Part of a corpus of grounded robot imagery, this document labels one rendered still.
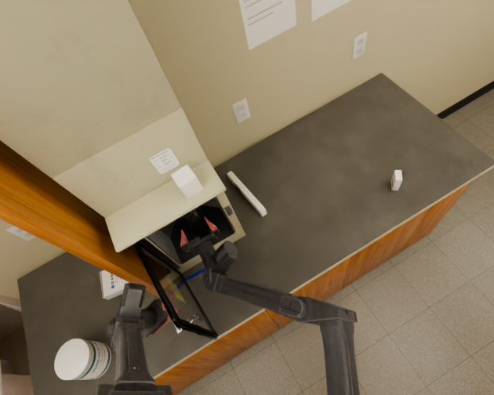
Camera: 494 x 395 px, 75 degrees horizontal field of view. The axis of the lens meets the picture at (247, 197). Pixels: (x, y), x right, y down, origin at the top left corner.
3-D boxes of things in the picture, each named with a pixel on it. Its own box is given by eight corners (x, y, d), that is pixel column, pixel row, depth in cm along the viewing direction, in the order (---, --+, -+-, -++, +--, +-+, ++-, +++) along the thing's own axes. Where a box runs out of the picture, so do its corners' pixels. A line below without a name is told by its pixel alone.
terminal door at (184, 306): (179, 272, 131) (132, 236, 97) (218, 339, 116) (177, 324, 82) (178, 273, 131) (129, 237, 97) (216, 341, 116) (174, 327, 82)
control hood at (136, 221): (122, 232, 96) (103, 218, 87) (217, 177, 98) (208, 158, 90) (134, 264, 90) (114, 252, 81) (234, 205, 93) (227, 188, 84)
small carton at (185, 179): (179, 186, 87) (170, 175, 82) (194, 176, 88) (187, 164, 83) (187, 199, 85) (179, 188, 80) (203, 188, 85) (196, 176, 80)
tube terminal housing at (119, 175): (159, 228, 148) (33, 110, 82) (220, 193, 151) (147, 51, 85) (179, 274, 136) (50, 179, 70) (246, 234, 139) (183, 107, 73)
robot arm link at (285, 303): (299, 323, 72) (327, 327, 78) (304, 297, 73) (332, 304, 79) (197, 287, 104) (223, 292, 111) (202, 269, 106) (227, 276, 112)
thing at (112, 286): (104, 273, 143) (99, 271, 139) (138, 259, 143) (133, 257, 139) (107, 300, 137) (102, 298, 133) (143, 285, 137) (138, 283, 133)
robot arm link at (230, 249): (203, 288, 103) (224, 292, 108) (226, 266, 98) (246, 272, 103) (197, 258, 111) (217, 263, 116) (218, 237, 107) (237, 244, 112)
